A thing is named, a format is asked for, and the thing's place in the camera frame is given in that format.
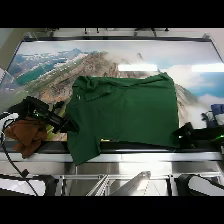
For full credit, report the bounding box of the dark green polo shirt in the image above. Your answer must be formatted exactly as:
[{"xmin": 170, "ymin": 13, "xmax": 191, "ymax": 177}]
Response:
[{"xmin": 64, "ymin": 72, "xmax": 181, "ymax": 166}]

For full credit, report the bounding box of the black cable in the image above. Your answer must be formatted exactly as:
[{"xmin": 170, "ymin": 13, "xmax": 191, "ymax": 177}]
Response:
[{"xmin": 0, "ymin": 112, "xmax": 40, "ymax": 197}]

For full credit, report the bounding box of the silver frame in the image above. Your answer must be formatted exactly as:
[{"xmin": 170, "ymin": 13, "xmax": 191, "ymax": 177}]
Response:
[{"xmin": 0, "ymin": 27, "xmax": 224, "ymax": 197}]

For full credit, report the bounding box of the white garment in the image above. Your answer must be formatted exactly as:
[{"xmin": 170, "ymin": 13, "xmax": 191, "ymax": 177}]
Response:
[{"xmin": 214, "ymin": 113, "xmax": 224, "ymax": 128}]

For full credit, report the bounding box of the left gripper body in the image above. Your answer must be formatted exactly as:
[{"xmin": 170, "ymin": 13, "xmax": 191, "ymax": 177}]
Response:
[{"xmin": 45, "ymin": 110, "xmax": 80, "ymax": 134}]

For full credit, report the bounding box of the brown garment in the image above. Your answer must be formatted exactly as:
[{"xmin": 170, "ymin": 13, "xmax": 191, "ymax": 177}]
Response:
[{"xmin": 4, "ymin": 117, "xmax": 49, "ymax": 160}]

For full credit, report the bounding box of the blue garment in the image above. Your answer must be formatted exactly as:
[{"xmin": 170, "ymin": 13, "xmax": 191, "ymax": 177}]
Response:
[{"xmin": 209, "ymin": 103, "xmax": 224, "ymax": 118}]

